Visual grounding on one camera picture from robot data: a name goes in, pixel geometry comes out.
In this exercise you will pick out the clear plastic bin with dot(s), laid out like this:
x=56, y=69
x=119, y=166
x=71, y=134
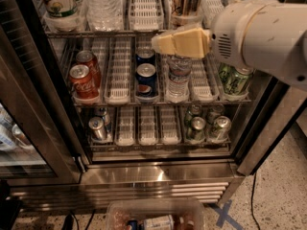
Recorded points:
x=188, y=213

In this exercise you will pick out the white can in bin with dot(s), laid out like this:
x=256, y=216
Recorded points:
x=159, y=223

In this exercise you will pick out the green can bottom rear right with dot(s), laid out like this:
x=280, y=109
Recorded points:
x=213, y=112

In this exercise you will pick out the blue tape cross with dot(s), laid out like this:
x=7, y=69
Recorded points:
x=224, y=216

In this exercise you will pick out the white empty tray top shelf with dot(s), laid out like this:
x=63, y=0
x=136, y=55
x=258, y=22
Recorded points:
x=146, y=15

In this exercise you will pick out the rear blue pepsi can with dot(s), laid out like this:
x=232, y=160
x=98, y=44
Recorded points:
x=144, y=55

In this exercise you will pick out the front blue pepsi can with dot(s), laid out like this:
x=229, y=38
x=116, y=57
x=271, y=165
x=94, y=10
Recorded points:
x=146, y=80

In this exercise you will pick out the green can bottom rear left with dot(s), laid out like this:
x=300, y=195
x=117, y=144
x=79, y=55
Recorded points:
x=194, y=110

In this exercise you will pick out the white empty tray shelf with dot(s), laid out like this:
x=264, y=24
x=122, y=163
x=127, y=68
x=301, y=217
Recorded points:
x=146, y=15
x=117, y=89

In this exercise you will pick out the green can bottom front right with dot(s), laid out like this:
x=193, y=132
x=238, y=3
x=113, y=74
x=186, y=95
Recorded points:
x=220, y=128

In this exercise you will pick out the glass fridge door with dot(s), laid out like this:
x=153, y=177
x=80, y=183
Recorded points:
x=36, y=95

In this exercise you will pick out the rear silver can bottom shelf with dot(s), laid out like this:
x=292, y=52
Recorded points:
x=104, y=114

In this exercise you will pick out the front red coca-cola can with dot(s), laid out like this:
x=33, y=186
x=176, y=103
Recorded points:
x=83, y=82

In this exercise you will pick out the red coca-cola can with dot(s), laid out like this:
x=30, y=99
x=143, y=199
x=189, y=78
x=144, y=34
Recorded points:
x=90, y=60
x=83, y=82

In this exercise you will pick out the silver can shelf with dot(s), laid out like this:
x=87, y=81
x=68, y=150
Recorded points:
x=104, y=114
x=97, y=126

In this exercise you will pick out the small clear water bottle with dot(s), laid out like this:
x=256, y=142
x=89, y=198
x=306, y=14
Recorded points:
x=179, y=71

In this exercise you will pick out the front silver can bottom shelf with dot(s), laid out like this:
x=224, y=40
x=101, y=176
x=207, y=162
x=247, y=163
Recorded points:
x=97, y=126

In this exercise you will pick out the green can bottom front left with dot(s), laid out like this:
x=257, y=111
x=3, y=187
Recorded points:
x=195, y=132

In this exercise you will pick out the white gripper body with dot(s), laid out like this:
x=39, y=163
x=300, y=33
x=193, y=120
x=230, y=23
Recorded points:
x=230, y=33

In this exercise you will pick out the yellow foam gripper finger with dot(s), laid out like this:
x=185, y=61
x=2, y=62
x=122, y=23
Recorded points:
x=163, y=44
x=192, y=43

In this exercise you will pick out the front green can middle shelf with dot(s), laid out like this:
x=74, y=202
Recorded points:
x=237, y=80

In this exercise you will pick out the rear green can middle shelf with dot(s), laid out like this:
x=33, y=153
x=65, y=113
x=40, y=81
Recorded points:
x=224, y=71

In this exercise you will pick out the rear red coca-cola can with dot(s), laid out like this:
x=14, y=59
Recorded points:
x=90, y=60

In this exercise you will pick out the blue pepsi can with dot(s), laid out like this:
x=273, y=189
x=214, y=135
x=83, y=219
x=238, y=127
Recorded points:
x=146, y=80
x=144, y=55

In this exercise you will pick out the stainless steel fridge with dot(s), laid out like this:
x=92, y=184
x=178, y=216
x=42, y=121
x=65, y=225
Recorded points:
x=147, y=154

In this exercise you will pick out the white empty tray middle shelf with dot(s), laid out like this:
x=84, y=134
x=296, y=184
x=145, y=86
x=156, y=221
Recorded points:
x=117, y=89

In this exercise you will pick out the large clear water bottle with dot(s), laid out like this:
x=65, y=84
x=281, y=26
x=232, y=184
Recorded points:
x=104, y=15

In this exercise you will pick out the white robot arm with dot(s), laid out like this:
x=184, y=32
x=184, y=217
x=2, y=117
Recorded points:
x=265, y=35

